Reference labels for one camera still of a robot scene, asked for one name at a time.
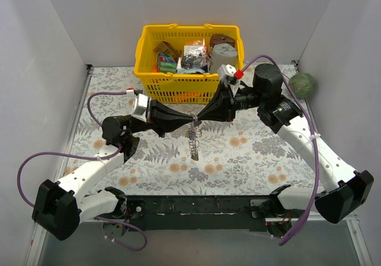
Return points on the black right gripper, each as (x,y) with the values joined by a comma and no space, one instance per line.
(229,105)

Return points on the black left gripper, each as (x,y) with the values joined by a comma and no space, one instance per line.
(152,112)

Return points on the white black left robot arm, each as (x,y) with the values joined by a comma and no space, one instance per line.
(62,205)

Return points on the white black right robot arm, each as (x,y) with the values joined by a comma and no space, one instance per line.
(339,188)

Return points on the grey paper roll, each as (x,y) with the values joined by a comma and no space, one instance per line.
(222,54)

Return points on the clear bag of small items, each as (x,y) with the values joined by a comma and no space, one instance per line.
(193,60)

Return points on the green small box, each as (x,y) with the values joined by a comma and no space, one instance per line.
(166,64)

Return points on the yellow plastic basket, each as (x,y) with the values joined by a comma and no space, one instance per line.
(173,88)

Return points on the floral table mat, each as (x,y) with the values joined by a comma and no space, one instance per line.
(243,157)

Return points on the brown round box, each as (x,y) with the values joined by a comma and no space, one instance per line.
(217,39)

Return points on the brown cardboard packet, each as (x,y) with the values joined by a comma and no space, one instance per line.
(165,48)

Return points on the green yarn ball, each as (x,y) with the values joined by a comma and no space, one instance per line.
(303,85)

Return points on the black base bar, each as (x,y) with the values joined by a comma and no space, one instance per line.
(196,212)

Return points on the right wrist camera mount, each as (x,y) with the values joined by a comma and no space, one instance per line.
(227,76)

